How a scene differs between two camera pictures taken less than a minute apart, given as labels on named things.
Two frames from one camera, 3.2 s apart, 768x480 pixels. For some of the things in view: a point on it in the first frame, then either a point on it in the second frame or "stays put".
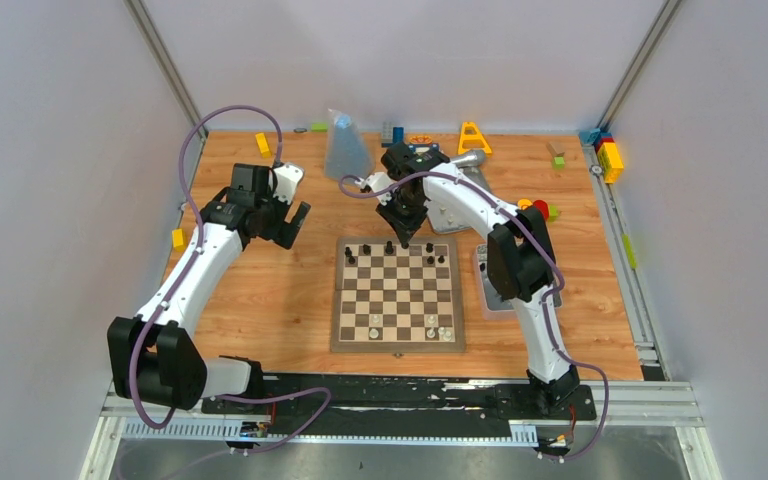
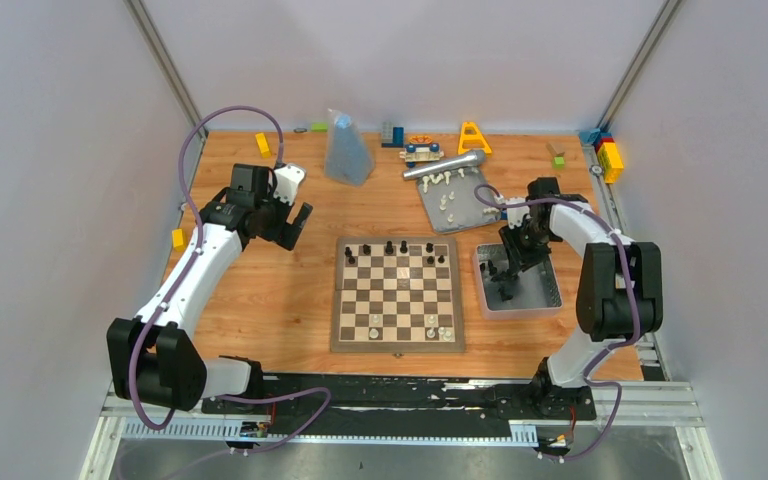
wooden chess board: (393, 300) stays put
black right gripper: (407, 228) to (520, 259)
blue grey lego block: (391, 135) stays put
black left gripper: (278, 221) stays put
